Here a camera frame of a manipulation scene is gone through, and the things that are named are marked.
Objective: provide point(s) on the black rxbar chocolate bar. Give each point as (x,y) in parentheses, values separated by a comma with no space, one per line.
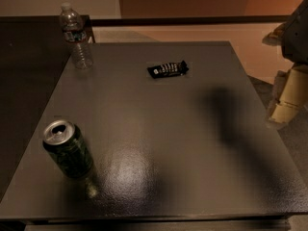
(168,70)

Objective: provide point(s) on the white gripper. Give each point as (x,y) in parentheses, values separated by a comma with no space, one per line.
(296,38)

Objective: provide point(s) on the clear plastic water bottle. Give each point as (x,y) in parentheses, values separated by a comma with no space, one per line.
(75,37)

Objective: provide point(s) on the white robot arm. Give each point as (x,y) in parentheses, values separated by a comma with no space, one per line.
(290,89)

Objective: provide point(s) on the green soda can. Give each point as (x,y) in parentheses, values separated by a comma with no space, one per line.
(65,144)

